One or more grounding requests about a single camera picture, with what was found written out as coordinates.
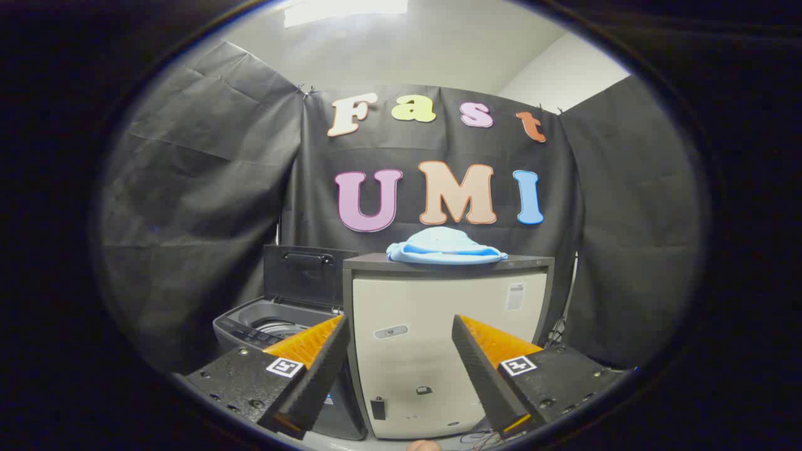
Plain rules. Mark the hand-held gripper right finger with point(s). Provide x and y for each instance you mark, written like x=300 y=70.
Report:
x=482 y=376

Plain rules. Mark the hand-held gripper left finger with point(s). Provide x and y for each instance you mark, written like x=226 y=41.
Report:
x=326 y=369

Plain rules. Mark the grey washing machine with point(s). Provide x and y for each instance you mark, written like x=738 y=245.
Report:
x=238 y=322

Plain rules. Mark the light blue shirt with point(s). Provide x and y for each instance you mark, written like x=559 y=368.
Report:
x=442 y=244

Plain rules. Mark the beige mini fridge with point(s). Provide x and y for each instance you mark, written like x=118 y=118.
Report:
x=407 y=300

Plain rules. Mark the black backdrop cloth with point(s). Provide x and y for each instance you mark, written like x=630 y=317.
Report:
x=219 y=188

